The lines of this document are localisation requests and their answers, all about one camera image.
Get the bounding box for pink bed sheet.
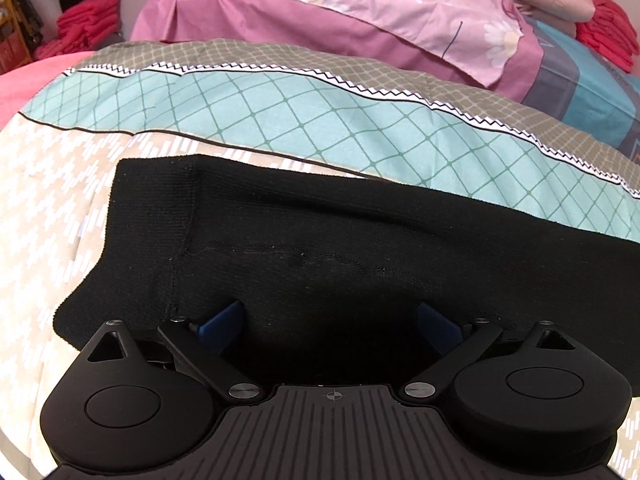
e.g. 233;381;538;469
0;50;97;133

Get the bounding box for black pants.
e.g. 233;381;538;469
52;156;640;392

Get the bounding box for stack of red clothes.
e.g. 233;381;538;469
34;2;122;60

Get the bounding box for wooden shelf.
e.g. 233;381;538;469
0;0;47;75

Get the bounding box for blue grey pillow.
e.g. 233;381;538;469
520;14;640;157

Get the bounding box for patterned beige teal quilt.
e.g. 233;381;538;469
0;37;640;480

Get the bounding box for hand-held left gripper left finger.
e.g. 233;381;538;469
87;301;268;404

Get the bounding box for red folded cloth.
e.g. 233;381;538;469
574;0;640;72

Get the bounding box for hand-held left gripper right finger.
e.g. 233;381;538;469
400;301;577;402

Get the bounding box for pink floral pillow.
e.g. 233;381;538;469
129;0;547;107

